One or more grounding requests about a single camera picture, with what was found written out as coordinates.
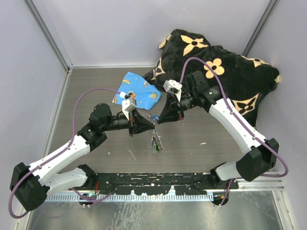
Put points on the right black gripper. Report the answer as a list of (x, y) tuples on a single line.
[(172, 110)]

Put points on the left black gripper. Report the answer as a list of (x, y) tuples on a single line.
[(140, 124)]

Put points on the bunch of coloured keys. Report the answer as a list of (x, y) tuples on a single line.
[(155, 144)]

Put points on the white blue large keyring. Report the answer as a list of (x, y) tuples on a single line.
[(154, 120)]

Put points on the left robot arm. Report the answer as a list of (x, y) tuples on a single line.
[(32, 184)]

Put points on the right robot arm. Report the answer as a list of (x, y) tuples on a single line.
[(259, 153)]

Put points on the blue space print cloth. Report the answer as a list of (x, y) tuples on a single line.
[(145, 94)]

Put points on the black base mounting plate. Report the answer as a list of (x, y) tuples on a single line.
[(184, 183)]

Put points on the black floral plush pillow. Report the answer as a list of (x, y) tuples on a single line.
[(246, 81)]

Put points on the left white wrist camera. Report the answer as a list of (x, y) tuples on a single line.
[(128, 103)]

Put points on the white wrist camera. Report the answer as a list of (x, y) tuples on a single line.
[(128, 103), (173, 87)]

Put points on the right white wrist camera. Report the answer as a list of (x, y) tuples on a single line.
[(173, 87)]

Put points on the slotted cable duct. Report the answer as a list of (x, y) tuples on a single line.
[(170, 197)]

